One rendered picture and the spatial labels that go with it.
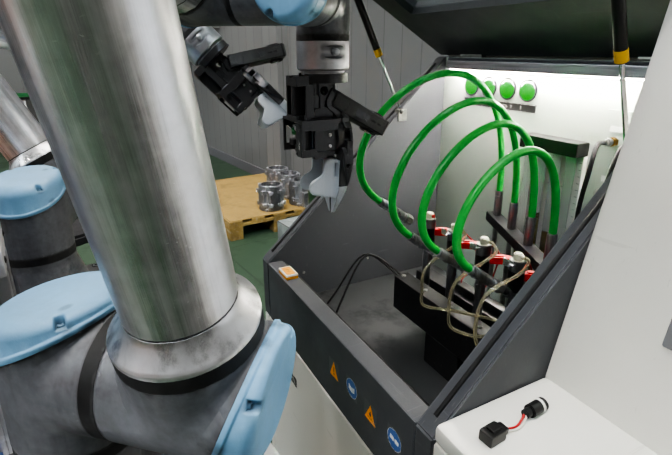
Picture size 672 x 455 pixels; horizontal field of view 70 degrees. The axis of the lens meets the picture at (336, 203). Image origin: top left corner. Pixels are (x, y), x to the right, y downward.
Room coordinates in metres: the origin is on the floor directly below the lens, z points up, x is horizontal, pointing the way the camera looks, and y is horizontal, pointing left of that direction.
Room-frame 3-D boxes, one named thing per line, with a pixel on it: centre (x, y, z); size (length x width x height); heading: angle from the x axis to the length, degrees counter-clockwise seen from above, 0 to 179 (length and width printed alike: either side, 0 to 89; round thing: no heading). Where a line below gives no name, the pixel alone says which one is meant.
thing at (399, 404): (0.85, 0.01, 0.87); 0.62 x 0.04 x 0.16; 28
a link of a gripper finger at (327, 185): (0.69, 0.01, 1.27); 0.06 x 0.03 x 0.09; 118
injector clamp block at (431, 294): (0.85, -0.26, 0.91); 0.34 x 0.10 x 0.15; 28
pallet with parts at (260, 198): (4.33, 0.82, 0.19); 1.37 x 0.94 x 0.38; 35
